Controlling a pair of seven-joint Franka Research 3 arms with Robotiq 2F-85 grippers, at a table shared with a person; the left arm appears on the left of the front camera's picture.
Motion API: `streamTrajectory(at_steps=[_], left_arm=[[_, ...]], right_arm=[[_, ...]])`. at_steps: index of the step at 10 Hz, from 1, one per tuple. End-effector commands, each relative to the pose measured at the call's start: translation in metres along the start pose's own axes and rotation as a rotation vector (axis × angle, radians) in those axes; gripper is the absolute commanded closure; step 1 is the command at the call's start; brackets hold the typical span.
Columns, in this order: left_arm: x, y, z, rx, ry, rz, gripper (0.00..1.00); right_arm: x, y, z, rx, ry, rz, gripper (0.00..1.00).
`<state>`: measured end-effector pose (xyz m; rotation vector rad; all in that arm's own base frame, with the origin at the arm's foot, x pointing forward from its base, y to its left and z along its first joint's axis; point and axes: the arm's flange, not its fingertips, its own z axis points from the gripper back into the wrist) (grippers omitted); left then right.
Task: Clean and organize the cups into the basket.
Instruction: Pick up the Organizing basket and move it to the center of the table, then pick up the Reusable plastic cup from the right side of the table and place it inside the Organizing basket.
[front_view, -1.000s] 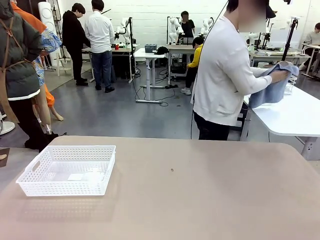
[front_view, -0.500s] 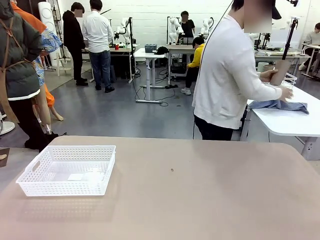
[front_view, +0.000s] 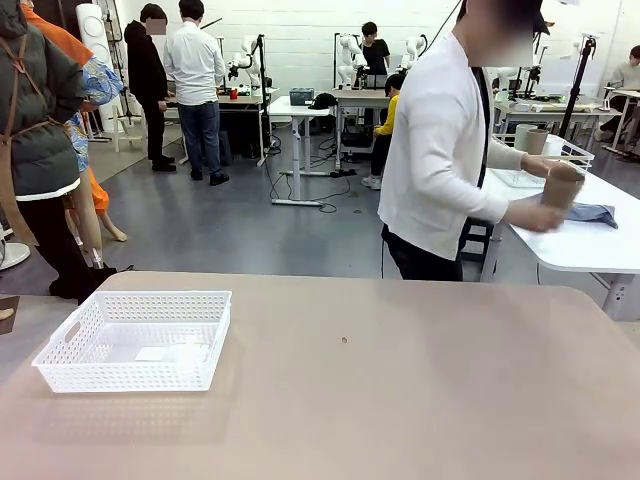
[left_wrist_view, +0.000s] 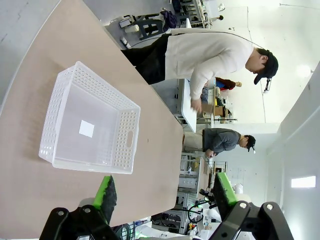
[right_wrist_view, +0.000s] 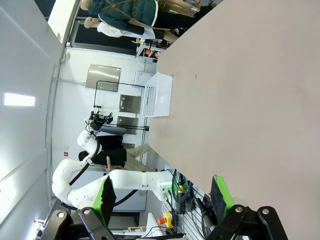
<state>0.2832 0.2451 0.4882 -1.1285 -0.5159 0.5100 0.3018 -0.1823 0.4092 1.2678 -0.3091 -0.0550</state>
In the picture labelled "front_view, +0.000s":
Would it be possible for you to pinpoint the person's left hand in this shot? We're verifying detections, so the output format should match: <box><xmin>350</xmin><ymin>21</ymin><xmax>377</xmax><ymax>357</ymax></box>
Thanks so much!
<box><xmin>521</xmin><ymin>153</ymin><xmax>564</xmax><ymax>180</ymax></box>

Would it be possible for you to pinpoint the person's right hand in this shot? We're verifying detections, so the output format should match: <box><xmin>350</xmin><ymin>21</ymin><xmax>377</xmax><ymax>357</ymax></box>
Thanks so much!
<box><xmin>517</xmin><ymin>202</ymin><xmax>569</xmax><ymax>234</ymax></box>

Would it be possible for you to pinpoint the blue-gray towel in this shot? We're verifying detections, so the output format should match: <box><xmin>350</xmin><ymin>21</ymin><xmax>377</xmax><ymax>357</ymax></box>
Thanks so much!
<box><xmin>517</xmin><ymin>192</ymin><xmax>620</xmax><ymax>230</ymax></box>

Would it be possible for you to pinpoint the white perforated plastic basket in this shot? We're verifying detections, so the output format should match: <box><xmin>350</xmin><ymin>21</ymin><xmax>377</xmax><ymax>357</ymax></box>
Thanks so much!
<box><xmin>31</xmin><ymin>290</ymin><xmax>234</xmax><ymax>395</ymax></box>

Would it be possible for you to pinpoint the person's right forearm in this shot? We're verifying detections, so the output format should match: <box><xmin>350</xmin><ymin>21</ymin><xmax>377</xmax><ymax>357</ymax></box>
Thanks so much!
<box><xmin>464</xmin><ymin>192</ymin><xmax>526</xmax><ymax>232</ymax></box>

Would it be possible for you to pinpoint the person's left forearm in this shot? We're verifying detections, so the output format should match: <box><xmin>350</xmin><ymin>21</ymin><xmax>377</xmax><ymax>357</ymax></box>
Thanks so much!
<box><xmin>487</xmin><ymin>138</ymin><xmax>526</xmax><ymax>170</ymax></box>

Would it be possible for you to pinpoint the white rounded table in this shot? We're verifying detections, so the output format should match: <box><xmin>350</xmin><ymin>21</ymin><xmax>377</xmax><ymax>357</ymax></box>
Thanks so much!
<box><xmin>479</xmin><ymin>132</ymin><xmax>640</xmax><ymax>322</ymax></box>

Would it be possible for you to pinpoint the long beige work table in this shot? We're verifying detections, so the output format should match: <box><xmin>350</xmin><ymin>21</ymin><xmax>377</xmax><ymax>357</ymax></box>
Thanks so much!
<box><xmin>492</xmin><ymin>97</ymin><xmax>624</xmax><ymax>146</ymax></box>

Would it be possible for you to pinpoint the black stool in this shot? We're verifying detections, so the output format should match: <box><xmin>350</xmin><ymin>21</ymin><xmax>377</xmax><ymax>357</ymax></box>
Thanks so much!
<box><xmin>457</xmin><ymin>217</ymin><xmax>496</xmax><ymax>264</ymax></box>

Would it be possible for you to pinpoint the person in white cardigan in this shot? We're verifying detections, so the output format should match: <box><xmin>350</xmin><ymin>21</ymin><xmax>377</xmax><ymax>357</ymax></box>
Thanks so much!
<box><xmin>377</xmin><ymin>0</ymin><xmax>551</xmax><ymax>282</ymax></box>

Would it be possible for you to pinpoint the small white side table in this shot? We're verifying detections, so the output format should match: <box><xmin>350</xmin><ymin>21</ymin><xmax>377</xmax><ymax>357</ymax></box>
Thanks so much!
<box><xmin>602</xmin><ymin>87</ymin><xmax>640</xmax><ymax>151</ymax></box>

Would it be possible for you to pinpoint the seated person in gray top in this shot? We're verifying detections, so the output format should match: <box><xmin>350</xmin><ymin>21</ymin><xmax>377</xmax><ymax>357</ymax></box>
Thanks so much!
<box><xmin>594</xmin><ymin>44</ymin><xmax>640</xmax><ymax>151</ymax></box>

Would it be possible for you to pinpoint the person in yellow hoodie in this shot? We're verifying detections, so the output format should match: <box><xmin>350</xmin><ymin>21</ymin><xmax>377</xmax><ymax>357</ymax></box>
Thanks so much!
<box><xmin>360</xmin><ymin>73</ymin><xmax>404</xmax><ymax>191</ymax></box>

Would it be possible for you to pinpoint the wood-top table with white legs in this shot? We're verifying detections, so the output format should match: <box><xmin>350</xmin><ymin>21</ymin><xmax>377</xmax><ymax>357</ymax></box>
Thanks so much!
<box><xmin>330</xmin><ymin>88</ymin><xmax>406</xmax><ymax>169</ymax></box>

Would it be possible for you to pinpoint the person in black t-shirt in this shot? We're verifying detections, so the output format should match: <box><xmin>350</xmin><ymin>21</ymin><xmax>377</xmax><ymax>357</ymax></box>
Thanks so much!
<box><xmin>360</xmin><ymin>21</ymin><xmax>392</xmax><ymax>91</ymax></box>

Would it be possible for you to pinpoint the white height-adjustable desk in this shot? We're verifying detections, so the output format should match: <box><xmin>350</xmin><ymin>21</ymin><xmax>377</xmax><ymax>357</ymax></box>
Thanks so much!
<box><xmin>267</xmin><ymin>94</ymin><xmax>334</xmax><ymax>207</ymax></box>

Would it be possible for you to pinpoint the black vertical stand pole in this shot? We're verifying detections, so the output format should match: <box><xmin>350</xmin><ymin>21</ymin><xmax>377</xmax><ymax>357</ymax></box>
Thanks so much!
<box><xmin>254</xmin><ymin>33</ymin><xmax>269</xmax><ymax>166</ymax></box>

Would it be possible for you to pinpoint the man in white shirt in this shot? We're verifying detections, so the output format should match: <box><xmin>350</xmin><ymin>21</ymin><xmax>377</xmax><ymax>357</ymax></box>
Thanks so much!
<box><xmin>163</xmin><ymin>0</ymin><xmax>231</xmax><ymax>187</ymax></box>

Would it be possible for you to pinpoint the person in black hoodie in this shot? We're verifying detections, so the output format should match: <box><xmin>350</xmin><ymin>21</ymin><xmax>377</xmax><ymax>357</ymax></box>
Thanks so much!
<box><xmin>123</xmin><ymin>3</ymin><xmax>177</xmax><ymax>174</ymax></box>

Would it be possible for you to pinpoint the white wooden stool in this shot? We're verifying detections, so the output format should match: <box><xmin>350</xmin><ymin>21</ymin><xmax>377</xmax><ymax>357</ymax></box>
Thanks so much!
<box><xmin>110</xmin><ymin>103</ymin><xmax>150</xmax><ymax>154</ymax></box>

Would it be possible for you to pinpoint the mannequin in orange blue clothes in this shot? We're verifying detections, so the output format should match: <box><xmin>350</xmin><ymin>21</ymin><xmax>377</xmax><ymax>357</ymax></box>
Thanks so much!
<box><xmin>19</xmin><ymin>2</ymin><xmax>129</xmax><ymax>254</ymax></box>

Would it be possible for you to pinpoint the white standing air conditioner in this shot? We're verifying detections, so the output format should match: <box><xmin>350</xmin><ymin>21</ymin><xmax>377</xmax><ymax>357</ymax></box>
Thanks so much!
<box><xmin>74</xmin><ymin>3</ymin><xmax>126</xmax><ymax>136</ymax></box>

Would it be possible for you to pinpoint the mannequin in green puffer jacket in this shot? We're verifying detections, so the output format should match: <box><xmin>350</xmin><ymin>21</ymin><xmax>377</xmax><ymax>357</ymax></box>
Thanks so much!
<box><xmin>0</xmin><ymin>0</ymin><xmax>119</xmax><ymax>306</ymax></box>

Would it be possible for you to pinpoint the round white fan base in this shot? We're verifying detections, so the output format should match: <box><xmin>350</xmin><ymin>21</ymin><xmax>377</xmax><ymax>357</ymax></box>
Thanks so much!
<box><xmin>0</xmin><ymin>239</ymin><xmax>32</xmax><ymax>272</ymax></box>

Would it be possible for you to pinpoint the brown board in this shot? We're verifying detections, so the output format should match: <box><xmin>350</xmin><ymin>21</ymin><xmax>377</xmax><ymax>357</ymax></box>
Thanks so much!
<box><xmin>0</xmin><ymin>294</ymin><xmax>21</xmax><ymax>336</ymax></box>

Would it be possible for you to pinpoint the white wire dish rack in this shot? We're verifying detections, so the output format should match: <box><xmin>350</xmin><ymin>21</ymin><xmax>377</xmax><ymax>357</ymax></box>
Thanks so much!
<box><xmin>487</xmin><ymin>130</ymin><xmax>596</xmax><ymax>190</ymax></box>

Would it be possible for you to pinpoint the black camera tripod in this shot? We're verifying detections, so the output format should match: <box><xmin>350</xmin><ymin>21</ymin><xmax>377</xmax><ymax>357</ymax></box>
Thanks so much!
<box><xmin>558</xmin><ymin>37</ymin><xmax>599</xmax><ymax>144</ymax></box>

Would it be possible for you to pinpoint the thin black hanging cable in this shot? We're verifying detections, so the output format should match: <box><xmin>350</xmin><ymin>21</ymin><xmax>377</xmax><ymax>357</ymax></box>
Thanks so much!
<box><xmin>427</xmin><ymin>0</ymin><xmax>466</xmax><ymax>49</ymax></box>

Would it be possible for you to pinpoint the wood-top table with black frame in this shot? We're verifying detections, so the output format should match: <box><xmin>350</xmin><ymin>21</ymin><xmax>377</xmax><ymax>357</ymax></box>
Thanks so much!
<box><xmin>164</xmin><ymin>92</ymin><xmax>269</xmax><ymax>166</ymax></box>

